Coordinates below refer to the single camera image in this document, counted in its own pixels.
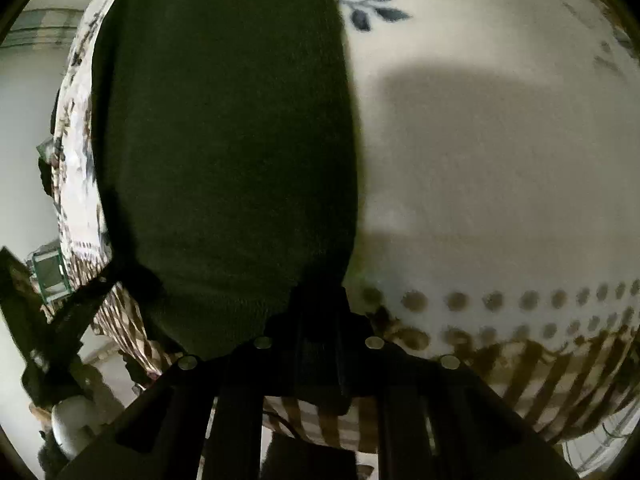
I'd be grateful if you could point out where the dark green cloth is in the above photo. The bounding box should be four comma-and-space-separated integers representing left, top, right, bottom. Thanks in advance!
91, 0, 359, 361

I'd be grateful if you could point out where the grey checked curtain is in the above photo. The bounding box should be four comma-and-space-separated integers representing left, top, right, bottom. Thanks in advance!
0, 8, 83, 48

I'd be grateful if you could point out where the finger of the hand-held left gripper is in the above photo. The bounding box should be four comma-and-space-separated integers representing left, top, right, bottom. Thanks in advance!
0, 246, 122, 403

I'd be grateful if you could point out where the green framed object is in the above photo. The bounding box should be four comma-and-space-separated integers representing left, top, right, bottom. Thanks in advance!
29, 247, 72, 307

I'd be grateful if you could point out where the white round object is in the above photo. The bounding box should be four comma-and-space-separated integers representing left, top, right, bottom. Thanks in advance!
50, 395, 103, 461

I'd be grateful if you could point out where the wire fan guard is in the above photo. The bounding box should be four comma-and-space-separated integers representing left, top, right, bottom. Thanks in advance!
562, 407, 640, 478

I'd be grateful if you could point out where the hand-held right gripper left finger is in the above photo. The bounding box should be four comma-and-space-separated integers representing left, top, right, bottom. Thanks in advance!
55, 286, 321, 480

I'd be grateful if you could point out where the white floral printed blanket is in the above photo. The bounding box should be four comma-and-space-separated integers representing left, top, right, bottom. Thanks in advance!
50, 0, 640, 453

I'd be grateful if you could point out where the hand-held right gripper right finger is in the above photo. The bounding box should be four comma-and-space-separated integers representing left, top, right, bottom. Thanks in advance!
320, 286, 582, 480

